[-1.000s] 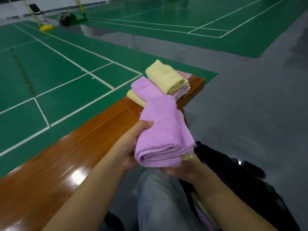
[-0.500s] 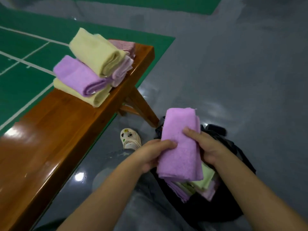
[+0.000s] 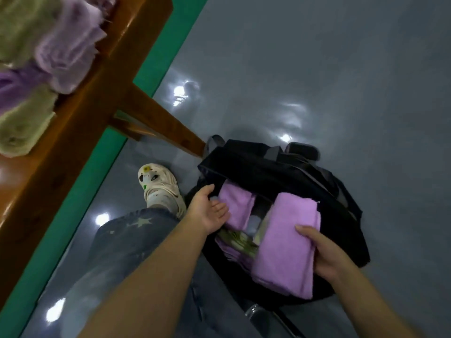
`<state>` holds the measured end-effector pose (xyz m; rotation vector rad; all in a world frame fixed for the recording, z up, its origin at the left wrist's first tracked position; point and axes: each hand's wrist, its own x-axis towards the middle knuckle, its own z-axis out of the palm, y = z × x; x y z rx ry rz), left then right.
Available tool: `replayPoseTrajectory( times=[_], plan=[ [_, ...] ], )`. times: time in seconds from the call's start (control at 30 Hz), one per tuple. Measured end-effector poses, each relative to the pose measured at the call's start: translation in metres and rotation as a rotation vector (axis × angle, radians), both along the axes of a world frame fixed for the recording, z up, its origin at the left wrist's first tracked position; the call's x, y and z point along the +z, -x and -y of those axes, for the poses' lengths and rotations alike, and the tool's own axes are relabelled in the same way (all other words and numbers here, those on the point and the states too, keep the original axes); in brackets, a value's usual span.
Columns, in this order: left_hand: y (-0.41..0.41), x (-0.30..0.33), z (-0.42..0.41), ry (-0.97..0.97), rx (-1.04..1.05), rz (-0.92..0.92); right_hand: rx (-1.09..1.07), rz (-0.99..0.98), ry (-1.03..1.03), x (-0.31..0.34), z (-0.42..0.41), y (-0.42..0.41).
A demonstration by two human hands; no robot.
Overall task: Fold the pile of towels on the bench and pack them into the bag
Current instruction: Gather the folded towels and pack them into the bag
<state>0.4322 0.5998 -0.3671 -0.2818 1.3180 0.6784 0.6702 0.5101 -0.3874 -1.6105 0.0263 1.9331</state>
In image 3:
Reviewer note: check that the person's left hand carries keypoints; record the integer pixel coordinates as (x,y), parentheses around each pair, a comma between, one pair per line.
(208,207)

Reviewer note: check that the person's right hand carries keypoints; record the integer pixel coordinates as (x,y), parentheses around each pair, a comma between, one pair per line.
(328,257)

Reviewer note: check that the purple towel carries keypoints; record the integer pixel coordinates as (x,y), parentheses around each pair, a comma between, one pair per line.
(17,86)
(285,243)
(236,204)

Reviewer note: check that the light green striped towel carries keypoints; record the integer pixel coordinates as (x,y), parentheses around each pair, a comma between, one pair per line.
(239,241)

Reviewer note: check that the person's right forearm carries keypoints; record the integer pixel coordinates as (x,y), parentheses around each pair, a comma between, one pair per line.
(373,306)

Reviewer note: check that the person's white shoe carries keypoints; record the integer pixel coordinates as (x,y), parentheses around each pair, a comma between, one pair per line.
(160,188)

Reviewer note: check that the person's grey trousers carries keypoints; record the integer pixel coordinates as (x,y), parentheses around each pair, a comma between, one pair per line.
(134,278)

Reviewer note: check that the brown wooden bench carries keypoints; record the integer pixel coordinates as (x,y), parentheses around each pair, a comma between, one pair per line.
(84,137)

